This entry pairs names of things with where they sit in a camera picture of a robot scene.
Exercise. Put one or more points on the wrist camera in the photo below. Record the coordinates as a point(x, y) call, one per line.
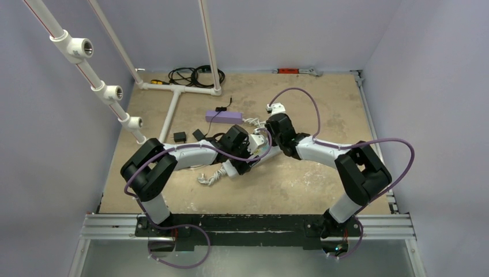
point(256, 142)
point(275, 108)

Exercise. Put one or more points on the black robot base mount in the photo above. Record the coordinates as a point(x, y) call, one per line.
point(310, 232)

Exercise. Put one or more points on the yellow handled screwdriver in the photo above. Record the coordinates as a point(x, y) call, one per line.
point(159, 82)

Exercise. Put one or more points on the aluminium rail frame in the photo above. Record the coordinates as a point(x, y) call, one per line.
point(330, 108)

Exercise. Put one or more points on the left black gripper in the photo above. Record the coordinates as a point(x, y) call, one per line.
point(241, 165)

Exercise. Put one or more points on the white plug with cord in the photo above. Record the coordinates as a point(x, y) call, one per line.
point(255, 122)

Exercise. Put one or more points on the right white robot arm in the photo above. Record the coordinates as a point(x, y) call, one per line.
point(361, 171)

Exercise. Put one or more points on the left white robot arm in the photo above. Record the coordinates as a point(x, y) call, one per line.
point(151, 166)

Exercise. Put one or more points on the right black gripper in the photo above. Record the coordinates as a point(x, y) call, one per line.
point(273, 124)

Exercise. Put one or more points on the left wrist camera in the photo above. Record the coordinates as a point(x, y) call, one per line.
point(256, 142)

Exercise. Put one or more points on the white power strip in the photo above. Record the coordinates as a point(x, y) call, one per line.
point(229, 169)

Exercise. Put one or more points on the red adjustable wrench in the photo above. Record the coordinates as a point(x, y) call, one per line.
point(309, 71)

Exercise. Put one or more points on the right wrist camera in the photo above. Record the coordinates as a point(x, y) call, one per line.
point(275, 108)

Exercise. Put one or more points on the purple rectangular box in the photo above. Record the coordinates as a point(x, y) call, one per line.
point(228, 117)

